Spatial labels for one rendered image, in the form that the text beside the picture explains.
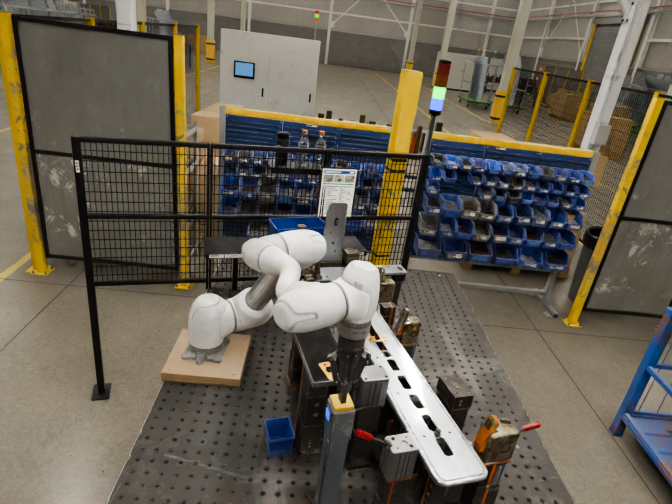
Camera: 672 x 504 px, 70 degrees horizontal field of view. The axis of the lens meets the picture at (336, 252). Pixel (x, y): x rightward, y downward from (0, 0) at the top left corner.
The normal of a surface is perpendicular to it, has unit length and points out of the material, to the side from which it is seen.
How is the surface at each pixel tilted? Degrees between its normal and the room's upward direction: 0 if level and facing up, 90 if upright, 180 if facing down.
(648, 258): 89
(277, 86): 90
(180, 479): 0
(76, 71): 90
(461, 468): 0
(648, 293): 92
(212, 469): 0
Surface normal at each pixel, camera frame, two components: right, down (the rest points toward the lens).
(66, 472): 0.12, -0.90
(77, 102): -0.02, 0.42
